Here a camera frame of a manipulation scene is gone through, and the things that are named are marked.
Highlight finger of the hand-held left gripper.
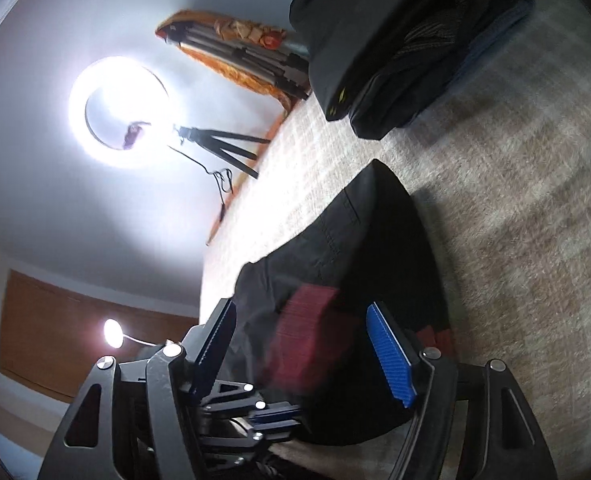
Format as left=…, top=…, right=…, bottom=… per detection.
left=200, top=422, right=301, bottom=461
left=202, top=380, right=303, bottom=427

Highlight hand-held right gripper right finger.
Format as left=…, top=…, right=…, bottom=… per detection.
left=365, top=301, right=559, bottom=480

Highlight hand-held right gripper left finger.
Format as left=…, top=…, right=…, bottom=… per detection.
left=38, top=297, right=238, bottom=480

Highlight black pants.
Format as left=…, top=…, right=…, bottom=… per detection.
left=228, top=159, right=456, bottom=446

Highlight small gooseneck lamp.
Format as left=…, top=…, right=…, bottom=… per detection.
left=102, top=317, right=161, bottom=351

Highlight brown wooden door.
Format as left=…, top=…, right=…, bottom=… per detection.
left=0, top=270, right=201, bottom=401

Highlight beige plaid blanket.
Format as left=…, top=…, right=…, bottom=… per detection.
left=200, top=0, right=591, bottom=480

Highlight folded silver tripod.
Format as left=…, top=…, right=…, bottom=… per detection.
left=168, top=22, right=311, bottom=101

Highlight orange patterned cloth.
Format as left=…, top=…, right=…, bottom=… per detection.
left=155, top=9, right=301, bottom=111

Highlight stack of folded dark clothes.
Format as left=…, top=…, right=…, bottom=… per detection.
left=289, top=0, right=536, bottom=138

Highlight thin black ring light cable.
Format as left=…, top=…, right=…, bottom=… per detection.
left=168, top=145, right=233, bottom=246

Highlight black ring light tripod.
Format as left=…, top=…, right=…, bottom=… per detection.
left=178, top=125, right=271, bottom=180

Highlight wooden bed frame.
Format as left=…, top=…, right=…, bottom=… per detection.
left=206, top=95, right=301, bottom=247

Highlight white ring light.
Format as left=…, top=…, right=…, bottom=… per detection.
left=70, top=57, right=176, bottom=163

